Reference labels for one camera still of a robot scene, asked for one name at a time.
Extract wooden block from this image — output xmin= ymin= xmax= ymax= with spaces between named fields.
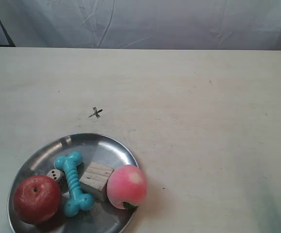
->
xmin=80 ymin=161 xmax=114 ymax=201

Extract wooden dice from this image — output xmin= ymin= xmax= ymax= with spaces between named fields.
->
xmin=47 ymin=169 xmax=65 ymax=189

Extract turquoise bone toy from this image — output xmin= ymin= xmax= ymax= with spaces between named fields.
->
xmin=54 ymin=151 xmax=95 ymax=217

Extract white backdrop cloth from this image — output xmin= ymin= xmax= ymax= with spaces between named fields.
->
xmin=0 ymin=0 xmax=281 ymax=50

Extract round metal plate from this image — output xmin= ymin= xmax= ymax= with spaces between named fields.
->
xmin=7 ymin=133 xmax=138 ymax=233

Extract red apple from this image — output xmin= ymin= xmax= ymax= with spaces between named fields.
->
xmin=13 ymin=175 xmax=62 ymax=225

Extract pink peach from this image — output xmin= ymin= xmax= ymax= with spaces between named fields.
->
xmin=107 ymin=165 xmax=147 ymax=209

